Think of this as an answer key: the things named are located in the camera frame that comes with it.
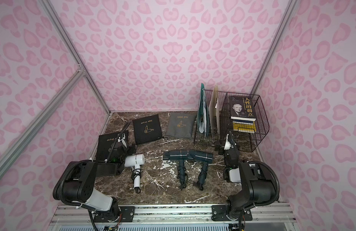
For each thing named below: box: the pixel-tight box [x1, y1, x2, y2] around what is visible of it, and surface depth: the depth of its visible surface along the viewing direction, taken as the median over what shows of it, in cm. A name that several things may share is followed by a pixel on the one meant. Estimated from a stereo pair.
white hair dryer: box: [124, 154, 146, 189], surface depth 88 cm
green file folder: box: [196, 82, 210, 138], surface depth 92 cm
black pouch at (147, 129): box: [132, 114, 163, 145], surface depth 110 cm
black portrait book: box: [229, 96, 257, 122], surface depth 92 cm
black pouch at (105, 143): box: [96, 131, 122, 161], surface depth 105 cm
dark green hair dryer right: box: [187, 150, 214, 192], surface depth 90 cm
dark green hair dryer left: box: [162, 149, 190, 191], surface depth 90 cm
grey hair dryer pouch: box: [166, 111, 198, 139], surface depth 112 cm
